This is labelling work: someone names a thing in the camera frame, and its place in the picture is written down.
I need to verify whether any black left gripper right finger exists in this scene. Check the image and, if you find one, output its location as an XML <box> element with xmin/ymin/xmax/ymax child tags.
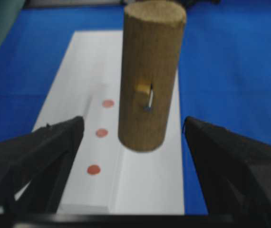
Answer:
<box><xmin>183</xmin><ymin>116</ymin><xmax>271</xmax><ymax>219</ymax></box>

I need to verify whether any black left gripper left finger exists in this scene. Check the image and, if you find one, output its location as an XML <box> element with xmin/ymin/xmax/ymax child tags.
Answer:
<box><xmin>0</xmin><ymin>115</ymin><xmax>86</xmax><ymax>228</ymax></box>

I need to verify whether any wooden mallet hammer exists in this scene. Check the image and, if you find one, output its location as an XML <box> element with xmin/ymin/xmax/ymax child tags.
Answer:
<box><xmin>118</xmin><ymin>0</ymin><xmax>186</xmax><ymax>152</ymax></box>

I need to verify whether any red dot mark lower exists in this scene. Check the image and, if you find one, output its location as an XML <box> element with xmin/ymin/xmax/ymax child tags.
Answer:
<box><xmin>87</xmin><ymin>164</ymin><xmax>101</xmax><ymax>176</ymax></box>

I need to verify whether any red dot mark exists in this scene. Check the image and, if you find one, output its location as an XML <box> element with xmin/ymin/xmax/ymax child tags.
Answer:
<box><xmin>87</xmin><ymin>164</ymin><xmax>101</xmax><ymax>176</ymax></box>
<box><xmin>96</xmin><ymin>128</ymin><xmax>108</xmax><ymax>138</ymax></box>
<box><xmin>102</xmin><ymin>99</ymin><xmax>115</xmax><ymax>108</ymax></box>

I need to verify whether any red dot mark middle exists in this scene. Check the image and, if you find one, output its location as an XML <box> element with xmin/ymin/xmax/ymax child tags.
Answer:
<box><xmin>96</xmin><ymin>128</ymin><xmax>108</xmax><ymax>138</ymax></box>

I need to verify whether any red dot mark upper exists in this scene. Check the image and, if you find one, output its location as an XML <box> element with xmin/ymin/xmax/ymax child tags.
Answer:
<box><xmin>102</xmin><ymin>99</ymin><xmax>115</xmax><ymax>108</ymax></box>

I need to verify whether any small white paper sheet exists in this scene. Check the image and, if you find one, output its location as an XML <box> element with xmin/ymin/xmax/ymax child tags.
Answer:
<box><xmin>59</xmin><ymin>84</ymin><xmax>123</xmax><ymax>214</ymax></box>

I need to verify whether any white foam board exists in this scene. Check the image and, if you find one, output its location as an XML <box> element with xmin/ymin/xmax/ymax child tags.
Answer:
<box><xmin>34</xmin><ymin>30</ymin><xmax>184</xmax><ymax>214</ymax></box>

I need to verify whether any blue table cloth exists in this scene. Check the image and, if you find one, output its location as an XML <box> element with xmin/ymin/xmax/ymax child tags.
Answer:
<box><xmin>0</xmin><ymin>4</ymin><xmax>271</xmax><ymax>216</ymax></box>

